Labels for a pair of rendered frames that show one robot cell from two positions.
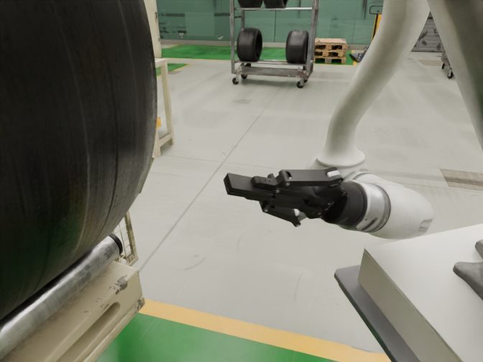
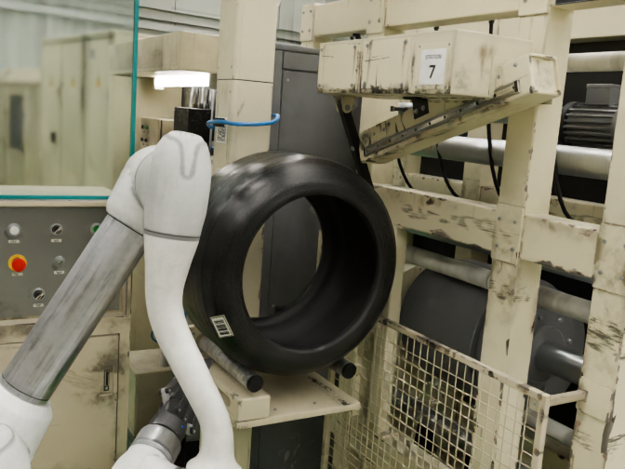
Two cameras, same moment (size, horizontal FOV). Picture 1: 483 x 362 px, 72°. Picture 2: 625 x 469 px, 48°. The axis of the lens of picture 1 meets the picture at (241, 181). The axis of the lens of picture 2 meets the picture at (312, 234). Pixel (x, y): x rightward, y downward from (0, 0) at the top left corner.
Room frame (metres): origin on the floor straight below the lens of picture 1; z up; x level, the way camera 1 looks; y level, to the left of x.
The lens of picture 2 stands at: (1.49, -1.09, 1.56)
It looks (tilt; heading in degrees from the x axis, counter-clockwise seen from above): 9 degrees down; 126
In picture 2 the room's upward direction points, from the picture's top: 4 degrees clockwise
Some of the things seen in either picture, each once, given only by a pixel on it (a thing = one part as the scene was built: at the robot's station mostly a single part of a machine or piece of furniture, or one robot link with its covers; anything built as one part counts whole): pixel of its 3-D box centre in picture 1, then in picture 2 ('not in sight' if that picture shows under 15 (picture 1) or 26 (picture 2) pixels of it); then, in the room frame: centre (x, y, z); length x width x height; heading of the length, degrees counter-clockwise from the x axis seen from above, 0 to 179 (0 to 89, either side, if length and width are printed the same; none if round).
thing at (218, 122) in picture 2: not in sight; (243, 121); (0.06, 0.48, 1.54); 0.19 x 0.19 x 0.06; 66
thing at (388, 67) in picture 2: not in sight; (412, 70); (0.54, 0.62, 1.71); 0.61 x 0.25 x 0.15; 156
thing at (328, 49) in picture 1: (328, 49); not in sight; (8.81, -2.16, 0.22); 1.27 x 0.90 x 0.44; 165
